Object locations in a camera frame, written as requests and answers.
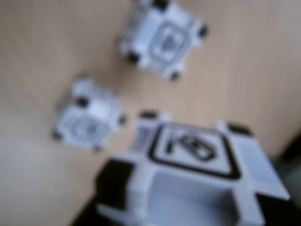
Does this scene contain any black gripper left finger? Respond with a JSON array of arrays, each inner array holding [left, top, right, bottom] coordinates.
[[68, 200, 102, 226]]

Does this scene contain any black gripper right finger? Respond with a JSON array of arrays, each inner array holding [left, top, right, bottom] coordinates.
[[265, 131, 301, 226]]

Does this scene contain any white cube with N-diamond symbol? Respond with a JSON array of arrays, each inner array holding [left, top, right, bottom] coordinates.
[[95, 110, 292, 226]]

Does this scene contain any white cube with double-diamond symbol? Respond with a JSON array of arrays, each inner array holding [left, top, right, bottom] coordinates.
[[116, 0, 209, 82]]

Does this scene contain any white cube with crossed symbol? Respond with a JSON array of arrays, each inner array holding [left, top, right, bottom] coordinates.
[[51, 76, 127, 153]]

